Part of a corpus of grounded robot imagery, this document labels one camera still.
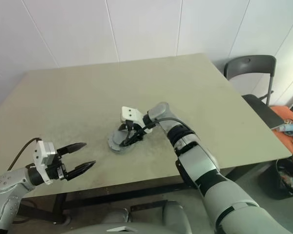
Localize grey rounded shape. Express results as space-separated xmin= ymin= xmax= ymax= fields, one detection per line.
xmin=161 ymin=201 xmax=192 ymax=234
xmin=100 ymin=209 xmax=130 ymax=225

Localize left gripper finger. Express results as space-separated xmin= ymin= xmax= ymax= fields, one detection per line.
xmin=56 ymin=142 xmax=87 ymax=156
xmin=67 ymin=160 xmax=96 ymax=181

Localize blue and white object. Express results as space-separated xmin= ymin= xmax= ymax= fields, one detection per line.
xmin=279 ymin=123 xmax=293 ymax=134

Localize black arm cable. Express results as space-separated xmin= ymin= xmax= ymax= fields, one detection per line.
xmin=6 ymin=137 xmax=44 ymax=171
xmin=136 ymin=117 xmax=195 ymax=137

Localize black waste bin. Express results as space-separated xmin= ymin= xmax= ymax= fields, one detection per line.
xmin=274 ymin=156 xmax=293 ymax=201

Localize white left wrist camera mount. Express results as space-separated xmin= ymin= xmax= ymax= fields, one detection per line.
xmin=33 ymin=140 xmax=56 ymax=186

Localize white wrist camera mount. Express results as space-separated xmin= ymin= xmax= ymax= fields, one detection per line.
xmin=120 ymin=106 xmax=153 ymax=134
xmin=33 ymin=140 xmax=56 ymax=186

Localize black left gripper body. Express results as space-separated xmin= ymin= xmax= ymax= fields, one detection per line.
xmin=46 ymin=155 xmax=69 ymax=181

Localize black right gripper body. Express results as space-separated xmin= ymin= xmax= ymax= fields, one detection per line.
xmin=126 ymin=119 xmax=144 ymax=135

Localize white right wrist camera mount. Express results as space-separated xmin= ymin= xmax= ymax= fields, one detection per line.
xmin=120 ymin=106 xmax=153 ymax=134

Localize black rectangular bracket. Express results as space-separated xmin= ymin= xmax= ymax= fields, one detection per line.
xmin=130 ymin=199 xmax=168 ymax=213

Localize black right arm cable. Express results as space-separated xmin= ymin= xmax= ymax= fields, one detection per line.
xmin=136 ymin=117 xmax=195 ymax=137

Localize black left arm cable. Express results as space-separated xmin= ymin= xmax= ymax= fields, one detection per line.
xmin=6 ymin=137 xmax=44 ymax=171

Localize dark grey folding chair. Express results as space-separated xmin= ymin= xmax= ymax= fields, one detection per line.
xmin=223 ymin=55 xmax=288 ymax=130

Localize black metal table frame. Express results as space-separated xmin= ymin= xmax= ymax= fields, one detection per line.
xmin=13 ymin=165 xmax=250 ymax=226

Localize round grey motor lid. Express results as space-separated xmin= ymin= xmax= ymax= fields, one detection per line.
xmin=108 ymin=128 xmax=136 ymax=148

